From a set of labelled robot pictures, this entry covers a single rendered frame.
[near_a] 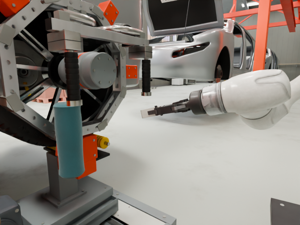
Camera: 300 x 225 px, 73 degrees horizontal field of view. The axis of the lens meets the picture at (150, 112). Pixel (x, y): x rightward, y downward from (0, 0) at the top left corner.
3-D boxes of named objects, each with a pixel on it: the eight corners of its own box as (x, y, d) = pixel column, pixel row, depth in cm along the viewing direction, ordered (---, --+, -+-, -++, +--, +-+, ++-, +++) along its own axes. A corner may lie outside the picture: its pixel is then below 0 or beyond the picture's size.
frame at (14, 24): (118, 122, 112) (116, 16, 102) (127, 123, 108) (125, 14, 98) (5, 151, 69) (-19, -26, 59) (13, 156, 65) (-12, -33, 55)
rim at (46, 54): (93, 102, 128) (71, 14, 110) (119, 106, 114) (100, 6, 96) (5, 139, 91) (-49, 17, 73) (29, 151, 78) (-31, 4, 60)
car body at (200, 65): (207, 78, 785) (209, 35, 756) (261, 79, 676) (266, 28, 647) (112, 82, 393) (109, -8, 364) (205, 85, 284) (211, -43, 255)
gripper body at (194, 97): (206, 88, 65) (180, 94, 70) (198, 89, 57) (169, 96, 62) (211, 111, 65) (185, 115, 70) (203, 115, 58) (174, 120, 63)
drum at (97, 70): (85, 87, 93) (84, 55, 90) (119, 89, 80) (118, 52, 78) (56, 89, 82) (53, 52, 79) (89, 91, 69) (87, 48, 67)
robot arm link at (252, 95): (220, 108, 52) (234, 123, 62) (294, 95, 44) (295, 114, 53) (218, 72, 56) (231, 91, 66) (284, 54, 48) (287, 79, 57)
